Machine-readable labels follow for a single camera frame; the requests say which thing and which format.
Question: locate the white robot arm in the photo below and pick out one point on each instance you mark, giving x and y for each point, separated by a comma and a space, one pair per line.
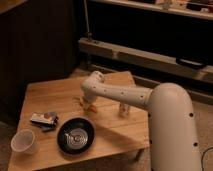
171, 119

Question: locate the black round plate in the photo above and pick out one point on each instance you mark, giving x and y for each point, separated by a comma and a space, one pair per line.
75, 136

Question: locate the orange pepper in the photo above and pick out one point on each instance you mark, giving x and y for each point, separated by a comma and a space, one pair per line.
80, 101

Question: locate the small white bottle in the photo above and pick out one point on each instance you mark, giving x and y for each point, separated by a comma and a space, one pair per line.
124, 110

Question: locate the metal pole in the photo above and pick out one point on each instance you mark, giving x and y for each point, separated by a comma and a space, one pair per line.
88, 33

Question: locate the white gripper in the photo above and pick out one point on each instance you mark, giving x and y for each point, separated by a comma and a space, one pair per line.
87, 105

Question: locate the white plastic cup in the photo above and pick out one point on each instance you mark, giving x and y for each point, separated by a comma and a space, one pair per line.
24, 142

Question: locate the black handle on bench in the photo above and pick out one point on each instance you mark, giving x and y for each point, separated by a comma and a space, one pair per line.
190, 65

